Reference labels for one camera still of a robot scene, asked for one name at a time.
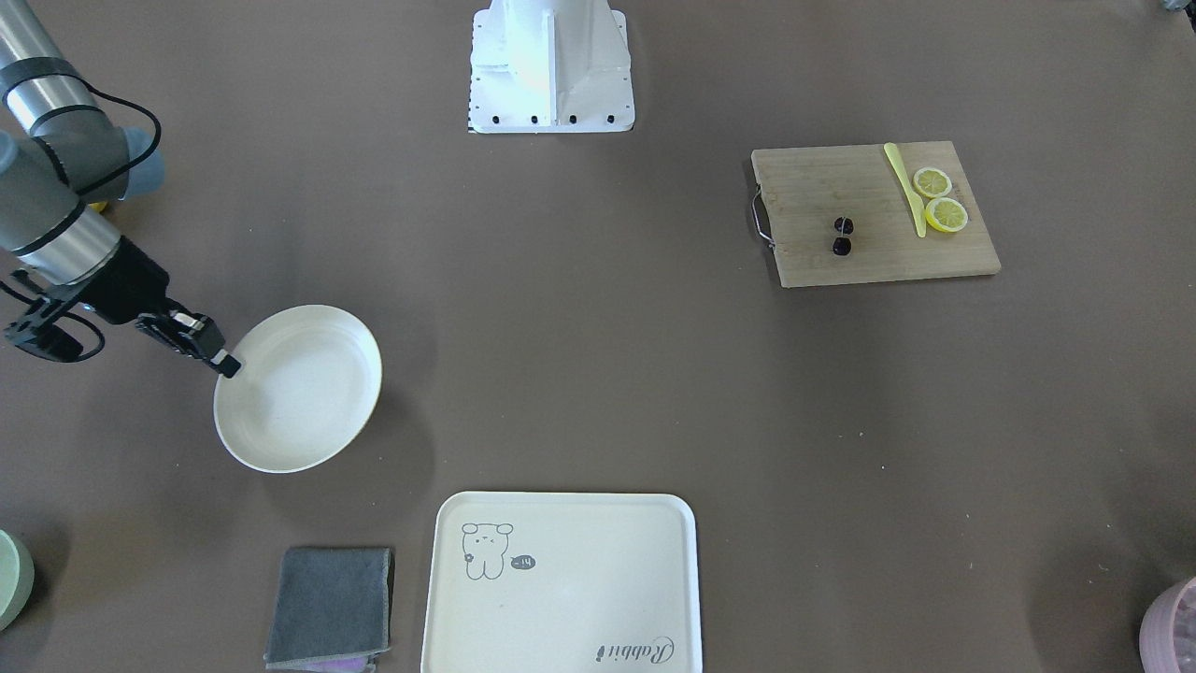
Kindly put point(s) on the upper lemon slice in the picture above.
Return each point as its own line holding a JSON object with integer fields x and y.
{"x": 931, "y": 182}

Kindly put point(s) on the cream round plate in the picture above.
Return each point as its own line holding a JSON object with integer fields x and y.
{"x": 309, "y": 382}

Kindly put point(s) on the lemon slice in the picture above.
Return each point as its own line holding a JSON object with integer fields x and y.
{"x": 931, "y": 182}
{"x": 946, "y": 215}

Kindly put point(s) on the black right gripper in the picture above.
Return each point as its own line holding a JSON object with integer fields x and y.
{"x": 133, "y": 283}

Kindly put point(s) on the bamboo cutting board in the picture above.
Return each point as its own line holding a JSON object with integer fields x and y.
{"x": 802, "y": 191}

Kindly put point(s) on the cream rabbit tray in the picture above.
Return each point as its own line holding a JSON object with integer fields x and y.
{"x": 564, "y": 582}

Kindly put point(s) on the lower lemon slice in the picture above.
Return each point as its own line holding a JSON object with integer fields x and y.
{"x": 946, "y": 215}

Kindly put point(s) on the dark red cherry pair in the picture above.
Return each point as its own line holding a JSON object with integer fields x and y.
{"x": 843, "y": 228}

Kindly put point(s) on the pink bowl with ice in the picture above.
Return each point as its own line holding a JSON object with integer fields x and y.
{"x": 1167, "y": 632}

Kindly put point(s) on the yellow plastic knife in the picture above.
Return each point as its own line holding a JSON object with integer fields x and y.
{"x": 914, "y": 200}

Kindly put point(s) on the grey folded cloth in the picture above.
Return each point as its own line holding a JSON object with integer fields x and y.
{"x": 332, "y": 610}

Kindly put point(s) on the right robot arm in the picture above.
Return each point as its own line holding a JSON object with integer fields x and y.
{"x": 71, "y": 159}

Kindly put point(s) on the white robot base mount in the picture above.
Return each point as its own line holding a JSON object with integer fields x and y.
{"x": 560, "y": 67}

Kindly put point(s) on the green bowl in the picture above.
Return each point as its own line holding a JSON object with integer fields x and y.
{"x": 17, "y": 578}

